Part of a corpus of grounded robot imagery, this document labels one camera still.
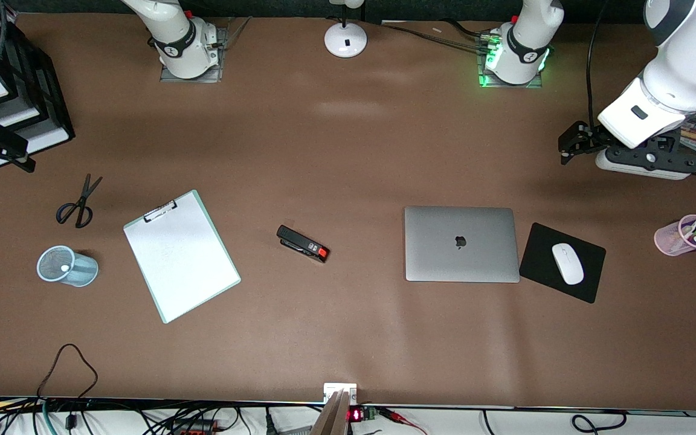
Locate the silver laptop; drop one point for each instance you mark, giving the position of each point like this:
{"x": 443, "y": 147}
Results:
{"x": 444, "y": 260}

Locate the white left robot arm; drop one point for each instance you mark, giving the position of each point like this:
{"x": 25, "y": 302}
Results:
{"x": 686, "y": 60}

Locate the black stacked paper tray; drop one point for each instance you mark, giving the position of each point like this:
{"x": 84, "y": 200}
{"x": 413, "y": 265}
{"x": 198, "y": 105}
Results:
{"x": 52, "y": 115}

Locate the pink translucent pen cup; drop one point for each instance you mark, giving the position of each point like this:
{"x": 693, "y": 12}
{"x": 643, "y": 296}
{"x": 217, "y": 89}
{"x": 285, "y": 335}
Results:
{"x": 668, "y": 238}

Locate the white computer mouse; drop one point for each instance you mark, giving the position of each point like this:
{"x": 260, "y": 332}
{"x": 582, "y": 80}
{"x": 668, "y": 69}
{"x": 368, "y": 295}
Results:
{"x": 567, "y": 264}

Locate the black mouse pad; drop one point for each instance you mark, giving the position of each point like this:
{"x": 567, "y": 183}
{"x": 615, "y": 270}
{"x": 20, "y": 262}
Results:
{"x": 541, "y": 260}

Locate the light blue mesh pen cup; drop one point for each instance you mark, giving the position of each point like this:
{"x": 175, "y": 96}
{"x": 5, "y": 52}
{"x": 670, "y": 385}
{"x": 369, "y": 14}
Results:
{"x": 82, "y": 272}

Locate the light green clipboard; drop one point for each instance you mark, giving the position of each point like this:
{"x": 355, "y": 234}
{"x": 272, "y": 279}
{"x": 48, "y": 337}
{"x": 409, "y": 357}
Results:
{"x": 161, "y": 211}

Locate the white paper sheet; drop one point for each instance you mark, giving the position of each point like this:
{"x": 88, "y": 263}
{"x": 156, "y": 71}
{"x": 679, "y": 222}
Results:
{"x": 182, "y": 266}

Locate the white lamp base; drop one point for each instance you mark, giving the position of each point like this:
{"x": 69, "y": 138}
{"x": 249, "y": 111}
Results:
{"x": 345, "y": 42}

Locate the black stapler with red tab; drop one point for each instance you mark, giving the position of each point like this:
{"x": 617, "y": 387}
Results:
{"x": 299, "y": 243}

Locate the orange terminal block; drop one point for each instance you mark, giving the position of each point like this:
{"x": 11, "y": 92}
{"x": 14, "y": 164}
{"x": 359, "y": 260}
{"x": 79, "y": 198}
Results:
{"x": 194, "y": 427}

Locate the small white box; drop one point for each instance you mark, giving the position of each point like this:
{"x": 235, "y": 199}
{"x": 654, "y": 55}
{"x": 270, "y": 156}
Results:
{"x": 340, "y": 389}

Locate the circuit board with red display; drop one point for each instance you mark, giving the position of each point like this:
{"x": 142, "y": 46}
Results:
{"x": 363, "y": 414}

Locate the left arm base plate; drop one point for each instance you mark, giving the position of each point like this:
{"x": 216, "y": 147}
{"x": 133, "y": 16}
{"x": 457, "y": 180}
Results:
{"x": 482, "y": 81}

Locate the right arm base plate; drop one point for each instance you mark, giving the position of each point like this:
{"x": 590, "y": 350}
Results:
{"x": 215, "y": 75}

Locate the wooden camera post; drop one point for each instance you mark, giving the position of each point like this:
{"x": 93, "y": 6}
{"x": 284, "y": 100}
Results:
{"x": 331, "y": 417}

